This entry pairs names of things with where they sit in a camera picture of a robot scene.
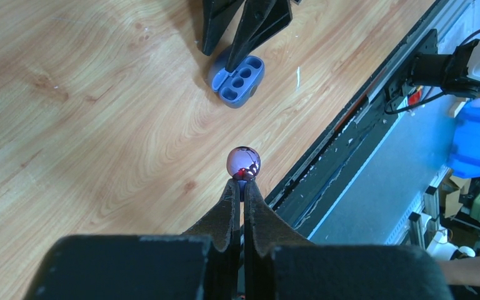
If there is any blue plastic storage bin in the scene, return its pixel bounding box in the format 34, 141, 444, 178
446, 99, 480, 179

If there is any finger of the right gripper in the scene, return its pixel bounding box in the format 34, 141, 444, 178
201, 0, 244, 56
225, 0, 293, 72

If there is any purple earbud charging case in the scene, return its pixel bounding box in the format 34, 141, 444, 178
207, 46, 265, 109

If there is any purple earbud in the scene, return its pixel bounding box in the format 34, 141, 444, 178
226, 146, 261, 181

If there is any bystander bare hand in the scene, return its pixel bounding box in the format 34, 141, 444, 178
438, 256, 480, 287

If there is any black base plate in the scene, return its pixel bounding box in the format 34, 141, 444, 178
266, 1, 474, 244

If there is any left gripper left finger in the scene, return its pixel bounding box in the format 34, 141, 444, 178
24, 179, 241, 299

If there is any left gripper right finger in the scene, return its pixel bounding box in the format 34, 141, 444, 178
243, 182, 453, 299

